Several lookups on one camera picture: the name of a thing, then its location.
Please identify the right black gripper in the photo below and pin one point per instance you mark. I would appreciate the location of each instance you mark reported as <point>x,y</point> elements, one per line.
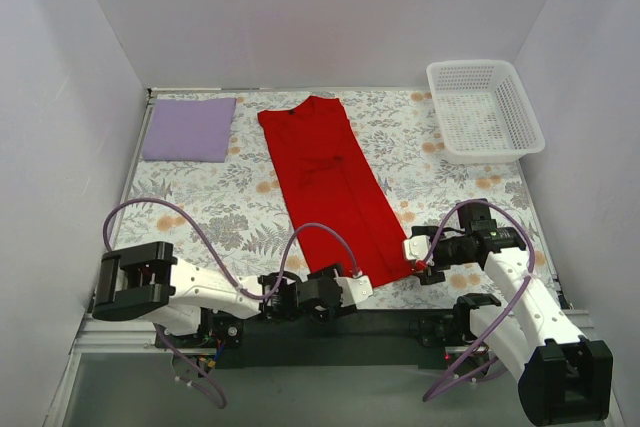
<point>433,257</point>

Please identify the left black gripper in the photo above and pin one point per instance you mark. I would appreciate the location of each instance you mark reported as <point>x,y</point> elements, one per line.
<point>323,292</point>

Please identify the red t shirt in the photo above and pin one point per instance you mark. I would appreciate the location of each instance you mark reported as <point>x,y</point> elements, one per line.
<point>330,190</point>

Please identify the white plastic basket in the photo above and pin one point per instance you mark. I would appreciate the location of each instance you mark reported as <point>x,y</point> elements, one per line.
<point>483,112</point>

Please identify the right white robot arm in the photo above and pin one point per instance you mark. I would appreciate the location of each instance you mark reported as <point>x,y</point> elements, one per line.
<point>562,376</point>

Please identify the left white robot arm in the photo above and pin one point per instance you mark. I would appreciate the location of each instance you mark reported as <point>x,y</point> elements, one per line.
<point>149,282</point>

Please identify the folded purple t shirt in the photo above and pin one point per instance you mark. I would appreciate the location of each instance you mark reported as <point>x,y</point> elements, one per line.
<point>189,130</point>

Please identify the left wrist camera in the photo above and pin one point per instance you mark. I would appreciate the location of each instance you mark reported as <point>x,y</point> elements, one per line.
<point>351,291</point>

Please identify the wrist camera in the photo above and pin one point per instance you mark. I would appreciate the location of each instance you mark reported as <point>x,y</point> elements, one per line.
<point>351,291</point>
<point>417,246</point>

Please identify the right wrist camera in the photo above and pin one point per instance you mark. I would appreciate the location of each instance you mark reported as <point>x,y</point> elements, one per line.
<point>417,246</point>

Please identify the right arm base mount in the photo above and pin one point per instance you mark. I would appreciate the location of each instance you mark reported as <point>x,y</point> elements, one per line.
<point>439,332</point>

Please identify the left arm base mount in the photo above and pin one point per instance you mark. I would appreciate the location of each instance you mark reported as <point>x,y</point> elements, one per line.
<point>216,330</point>

